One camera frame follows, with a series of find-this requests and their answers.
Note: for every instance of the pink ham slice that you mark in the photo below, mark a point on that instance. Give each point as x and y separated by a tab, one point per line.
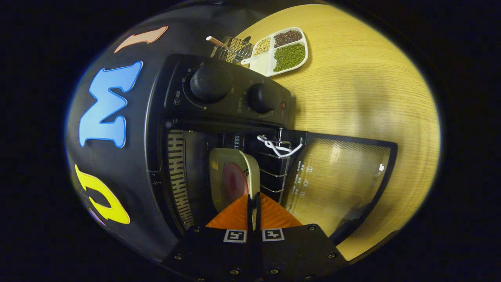
235	182

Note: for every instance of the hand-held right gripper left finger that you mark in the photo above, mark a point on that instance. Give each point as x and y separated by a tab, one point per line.
219	250

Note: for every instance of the white divided dish of beans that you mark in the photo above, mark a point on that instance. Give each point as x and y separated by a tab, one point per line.
289	56

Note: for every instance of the metal oven rack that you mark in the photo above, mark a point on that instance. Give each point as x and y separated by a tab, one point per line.
274	176

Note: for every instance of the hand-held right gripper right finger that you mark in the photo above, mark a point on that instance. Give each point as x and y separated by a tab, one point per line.
293	250

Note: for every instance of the pale green food tray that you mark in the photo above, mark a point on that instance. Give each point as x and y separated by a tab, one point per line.
217	184

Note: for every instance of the black electric oven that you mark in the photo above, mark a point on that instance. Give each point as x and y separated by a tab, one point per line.
219	98

